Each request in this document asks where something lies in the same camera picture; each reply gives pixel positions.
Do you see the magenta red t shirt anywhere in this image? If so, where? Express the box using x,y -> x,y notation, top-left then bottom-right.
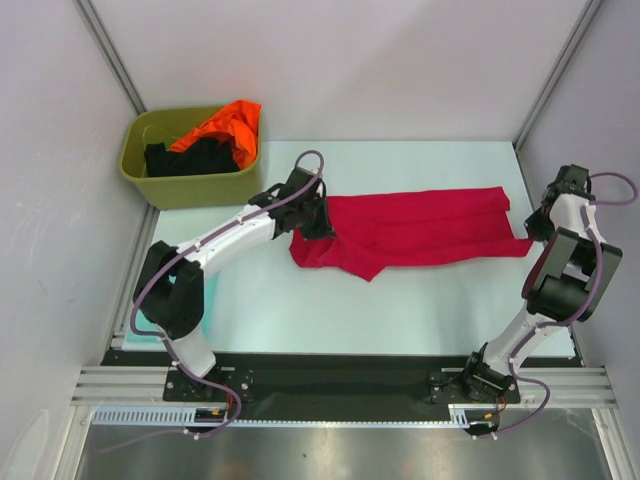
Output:
289,187 -> 533,282

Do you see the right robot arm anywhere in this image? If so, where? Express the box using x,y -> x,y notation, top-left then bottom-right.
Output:
459,165 -> 623,403

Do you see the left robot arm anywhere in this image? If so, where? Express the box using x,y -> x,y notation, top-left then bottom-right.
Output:
130,167 -> 333,400

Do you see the orange t shirt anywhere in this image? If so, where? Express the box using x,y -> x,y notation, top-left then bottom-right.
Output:
169,100 -> 262,170

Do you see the black t shirt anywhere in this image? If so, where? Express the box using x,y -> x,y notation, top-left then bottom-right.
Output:
144,138 -> 240,177

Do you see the folded teal t shirt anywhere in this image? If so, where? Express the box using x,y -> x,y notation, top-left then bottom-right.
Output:
135,274 -> 219,339

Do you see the olive green plastic bin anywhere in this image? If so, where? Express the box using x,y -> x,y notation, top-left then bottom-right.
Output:
119,105 -> 264,210

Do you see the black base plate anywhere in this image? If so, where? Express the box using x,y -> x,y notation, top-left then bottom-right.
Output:
101,350 -> 580,424

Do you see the aluminium frame rail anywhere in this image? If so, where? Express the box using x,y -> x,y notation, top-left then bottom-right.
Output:
71,366 -> 169,406

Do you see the slotted cable duct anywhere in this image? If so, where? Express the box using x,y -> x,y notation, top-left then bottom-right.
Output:
92,405 -> 236,426

